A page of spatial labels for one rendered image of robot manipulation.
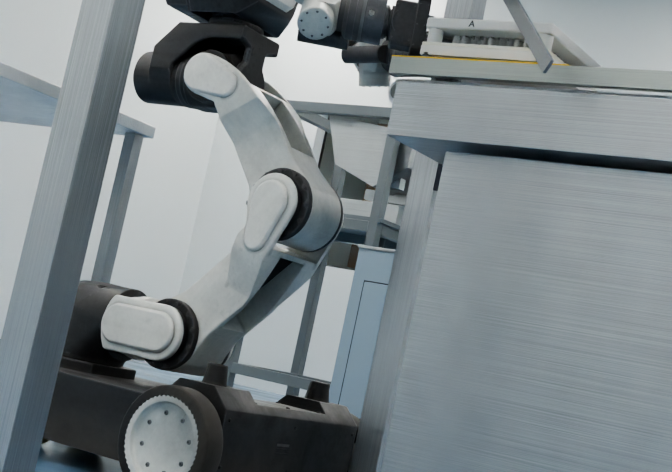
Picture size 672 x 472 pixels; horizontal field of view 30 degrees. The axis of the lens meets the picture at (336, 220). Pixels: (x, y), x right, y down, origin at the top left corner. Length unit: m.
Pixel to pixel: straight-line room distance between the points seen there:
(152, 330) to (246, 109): 0.47
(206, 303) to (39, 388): 0.83
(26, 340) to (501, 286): 0.82
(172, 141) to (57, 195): 7.11
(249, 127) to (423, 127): 0.45
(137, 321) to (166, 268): 6.37
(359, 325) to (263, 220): 2.53
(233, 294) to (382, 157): 3.45
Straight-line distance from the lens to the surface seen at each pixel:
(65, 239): 1.69
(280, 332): 8.44
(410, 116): 2.21
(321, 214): 2.41
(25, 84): 3.32
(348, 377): 4.88
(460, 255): 2.16
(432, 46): 2.26
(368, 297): 4.88
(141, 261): 8.69
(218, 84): 2.54
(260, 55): 2.62
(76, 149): 1.69
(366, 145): 6.00
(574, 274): 2.07
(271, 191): 2.38
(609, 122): 2.06
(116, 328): 2.56
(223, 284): 2.47
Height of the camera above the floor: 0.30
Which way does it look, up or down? 6 degrees up
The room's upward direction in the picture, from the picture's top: 12 degrees clockwise
